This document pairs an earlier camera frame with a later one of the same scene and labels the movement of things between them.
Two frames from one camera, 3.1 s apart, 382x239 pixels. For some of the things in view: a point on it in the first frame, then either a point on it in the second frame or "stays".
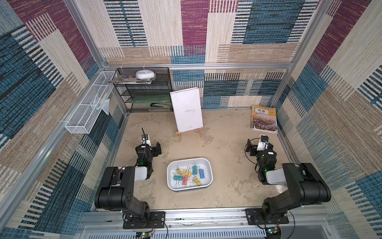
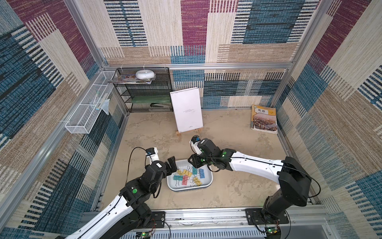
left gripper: (153, 150) -> (168, 171)
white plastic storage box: (189, 175) stays
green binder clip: (178, 178) stays
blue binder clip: (201, 173) stays
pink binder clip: (185, 180) stays
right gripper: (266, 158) -> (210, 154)
